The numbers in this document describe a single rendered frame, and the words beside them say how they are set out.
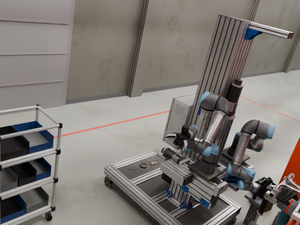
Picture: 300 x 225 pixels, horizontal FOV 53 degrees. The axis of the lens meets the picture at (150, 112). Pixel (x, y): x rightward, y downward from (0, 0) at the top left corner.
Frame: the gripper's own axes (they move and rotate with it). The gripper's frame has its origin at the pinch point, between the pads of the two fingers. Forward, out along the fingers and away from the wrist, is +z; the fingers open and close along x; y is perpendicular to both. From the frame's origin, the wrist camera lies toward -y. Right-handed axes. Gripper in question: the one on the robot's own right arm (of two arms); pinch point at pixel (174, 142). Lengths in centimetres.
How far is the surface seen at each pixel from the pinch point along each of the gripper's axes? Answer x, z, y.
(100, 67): 247, -246, 96
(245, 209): -68, -149, 116
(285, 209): -84, -49, 29
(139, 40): 228, -315, 42
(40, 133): 111, 6, 60
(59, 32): 272, -159, 39
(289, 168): -77, -105, 24
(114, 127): 150, -186, 145
